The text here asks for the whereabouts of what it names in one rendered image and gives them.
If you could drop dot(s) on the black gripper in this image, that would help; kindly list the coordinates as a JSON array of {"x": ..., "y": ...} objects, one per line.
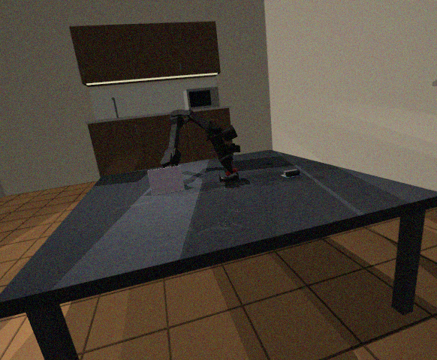
[{"x": 224, "y": 157}]

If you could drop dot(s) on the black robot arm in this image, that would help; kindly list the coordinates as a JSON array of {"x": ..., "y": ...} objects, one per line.
[{"x": 215, "y": 133}]

